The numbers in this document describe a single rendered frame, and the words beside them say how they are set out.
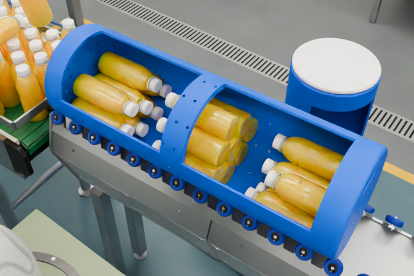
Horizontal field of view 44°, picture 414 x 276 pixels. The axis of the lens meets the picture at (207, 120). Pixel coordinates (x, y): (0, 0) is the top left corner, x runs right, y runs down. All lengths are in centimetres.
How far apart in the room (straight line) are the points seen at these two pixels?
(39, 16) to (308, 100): 83
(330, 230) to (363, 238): 28
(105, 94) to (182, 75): 23
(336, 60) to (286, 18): 210
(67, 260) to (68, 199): 148
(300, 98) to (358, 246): 52
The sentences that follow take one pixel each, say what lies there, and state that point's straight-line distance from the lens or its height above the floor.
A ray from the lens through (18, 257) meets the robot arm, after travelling 93.
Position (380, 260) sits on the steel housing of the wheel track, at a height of 93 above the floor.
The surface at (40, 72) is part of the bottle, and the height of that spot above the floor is 105.
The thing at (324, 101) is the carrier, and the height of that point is 99.
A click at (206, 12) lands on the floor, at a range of 380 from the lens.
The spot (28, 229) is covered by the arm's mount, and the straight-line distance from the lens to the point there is 123.
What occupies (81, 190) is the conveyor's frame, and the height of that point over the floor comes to 1.
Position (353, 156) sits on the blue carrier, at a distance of 112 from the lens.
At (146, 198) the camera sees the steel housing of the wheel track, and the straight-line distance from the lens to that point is 149.
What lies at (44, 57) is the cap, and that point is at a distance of 163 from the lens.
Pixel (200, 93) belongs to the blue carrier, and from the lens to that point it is 122.
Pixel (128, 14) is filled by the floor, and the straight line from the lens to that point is 381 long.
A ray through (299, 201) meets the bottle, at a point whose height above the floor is 111.
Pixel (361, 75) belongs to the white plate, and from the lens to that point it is 165.
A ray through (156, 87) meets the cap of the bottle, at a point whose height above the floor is 111.
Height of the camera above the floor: 204
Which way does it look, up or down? 45 degrees down
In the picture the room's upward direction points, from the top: straight up
